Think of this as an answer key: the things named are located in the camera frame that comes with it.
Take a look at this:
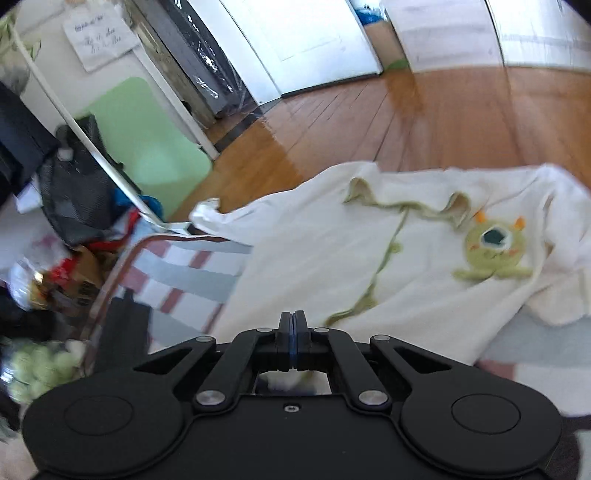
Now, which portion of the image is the white door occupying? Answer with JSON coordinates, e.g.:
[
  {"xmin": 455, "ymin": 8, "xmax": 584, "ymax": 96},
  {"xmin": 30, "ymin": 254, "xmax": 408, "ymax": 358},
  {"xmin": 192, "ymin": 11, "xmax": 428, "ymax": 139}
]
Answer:
[{"xmin": 187, "ymin": 0, "xmax": 384, "ymax": 104}]

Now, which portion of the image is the cardboard box with green base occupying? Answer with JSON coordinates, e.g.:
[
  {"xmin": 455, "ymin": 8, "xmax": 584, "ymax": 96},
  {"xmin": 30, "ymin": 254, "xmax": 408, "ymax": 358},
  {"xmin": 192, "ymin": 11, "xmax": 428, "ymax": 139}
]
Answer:
[{"xmin": 365, "ymin": 18, "xmax": 410, "ymax": 73}]

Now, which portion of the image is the pale green mat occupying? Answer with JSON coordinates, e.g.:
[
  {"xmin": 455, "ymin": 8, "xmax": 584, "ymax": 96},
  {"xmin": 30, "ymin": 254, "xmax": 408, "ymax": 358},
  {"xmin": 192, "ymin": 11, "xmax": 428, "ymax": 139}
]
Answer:
[{"xmin": 76, "ymin": 76, "xmax": 214, "ymax": 217}]

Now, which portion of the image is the pile of colourful packets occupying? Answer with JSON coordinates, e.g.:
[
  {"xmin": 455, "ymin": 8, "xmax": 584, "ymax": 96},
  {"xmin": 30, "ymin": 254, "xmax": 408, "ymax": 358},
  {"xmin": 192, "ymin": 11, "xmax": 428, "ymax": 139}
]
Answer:
[{"xmin": 9, "ymin": 234, "xmax": 112, "ymax": 320}]

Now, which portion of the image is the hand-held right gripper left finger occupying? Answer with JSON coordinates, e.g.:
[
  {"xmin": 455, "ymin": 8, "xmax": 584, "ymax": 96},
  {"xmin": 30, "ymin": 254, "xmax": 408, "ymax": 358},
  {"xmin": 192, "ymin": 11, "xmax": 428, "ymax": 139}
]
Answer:
[{"xmin": 134, "ymin": 311, "xmax": 294, "ymax": 414}]

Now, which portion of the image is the black mesh bag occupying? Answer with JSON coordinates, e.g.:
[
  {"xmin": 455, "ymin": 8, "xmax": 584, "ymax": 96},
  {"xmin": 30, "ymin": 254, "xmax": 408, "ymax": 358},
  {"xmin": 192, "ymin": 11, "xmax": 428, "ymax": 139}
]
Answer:
[{"xmin": 37, "ymin": 114, "xmax": 139, "ymax": 246}]

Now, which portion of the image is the cream garment with monster patch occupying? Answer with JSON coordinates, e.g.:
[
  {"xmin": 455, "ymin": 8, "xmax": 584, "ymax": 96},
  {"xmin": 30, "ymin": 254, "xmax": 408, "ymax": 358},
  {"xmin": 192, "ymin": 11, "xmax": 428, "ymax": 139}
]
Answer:
[{"xmin": 189, "ymin": 161, "xmax": 591, "ymax": 365}]

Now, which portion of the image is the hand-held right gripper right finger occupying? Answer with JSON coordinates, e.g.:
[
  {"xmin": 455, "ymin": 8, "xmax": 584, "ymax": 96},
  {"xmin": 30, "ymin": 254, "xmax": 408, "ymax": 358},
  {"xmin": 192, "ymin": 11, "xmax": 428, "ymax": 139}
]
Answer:
[{"xmin": 294, "ymin": 311, "xmax": 454, "ymax": 413}]

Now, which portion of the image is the white paper note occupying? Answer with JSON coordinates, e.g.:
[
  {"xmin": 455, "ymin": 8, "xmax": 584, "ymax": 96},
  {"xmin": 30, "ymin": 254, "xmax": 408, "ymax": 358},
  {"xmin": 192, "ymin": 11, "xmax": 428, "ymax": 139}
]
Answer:
[{"xmin": 62, "ymin": 7, "xmax": 139, "ymax": 73}]

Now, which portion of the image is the pink grey checkered rug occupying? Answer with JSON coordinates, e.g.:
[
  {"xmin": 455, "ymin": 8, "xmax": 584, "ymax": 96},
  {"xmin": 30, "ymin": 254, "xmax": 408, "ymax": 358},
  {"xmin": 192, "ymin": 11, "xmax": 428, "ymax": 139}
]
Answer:
[{"xmin": 81, "ymin": 234, "xmax": 591, "ymax": 418}]

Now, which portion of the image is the dark plastic-wrapped cabinet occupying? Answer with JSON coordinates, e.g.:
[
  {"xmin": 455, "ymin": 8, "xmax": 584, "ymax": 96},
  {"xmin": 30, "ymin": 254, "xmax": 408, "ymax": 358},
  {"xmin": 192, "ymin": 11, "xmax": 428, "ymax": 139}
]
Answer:
[{"xmin": 124, "ymin": 0, "xmax": 259, "ymax": 131}]

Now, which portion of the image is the white rack pole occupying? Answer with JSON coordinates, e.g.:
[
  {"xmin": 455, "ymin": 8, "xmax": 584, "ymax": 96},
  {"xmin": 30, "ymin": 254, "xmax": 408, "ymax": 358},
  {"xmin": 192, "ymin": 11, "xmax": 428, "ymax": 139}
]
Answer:
[
  {"xmin": 9, "ymin": 18, "xmax": 192, "ymax": 232},
  {"xmin": 133, "ymin": 47, "xmax": 219, "ymax": 160}
]

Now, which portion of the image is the blue and white item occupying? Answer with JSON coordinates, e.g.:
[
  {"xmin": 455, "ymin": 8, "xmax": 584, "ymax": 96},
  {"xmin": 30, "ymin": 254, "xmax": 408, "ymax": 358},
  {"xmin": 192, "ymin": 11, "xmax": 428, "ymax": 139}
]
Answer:
[{"xmin": 348, "ymin": 0, "xmax": 387, "ymax": 27}]

